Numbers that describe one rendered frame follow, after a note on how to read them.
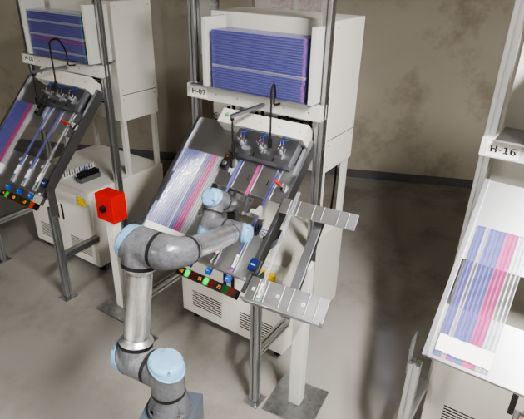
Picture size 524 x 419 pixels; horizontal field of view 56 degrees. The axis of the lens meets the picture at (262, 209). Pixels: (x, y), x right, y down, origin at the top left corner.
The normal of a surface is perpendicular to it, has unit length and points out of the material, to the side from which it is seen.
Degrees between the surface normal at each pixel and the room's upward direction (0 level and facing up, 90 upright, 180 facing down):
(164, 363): 7
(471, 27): 90
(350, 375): 0
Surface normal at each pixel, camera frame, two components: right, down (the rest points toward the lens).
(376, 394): 0.02, -0.89
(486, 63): -0.19, 0.44
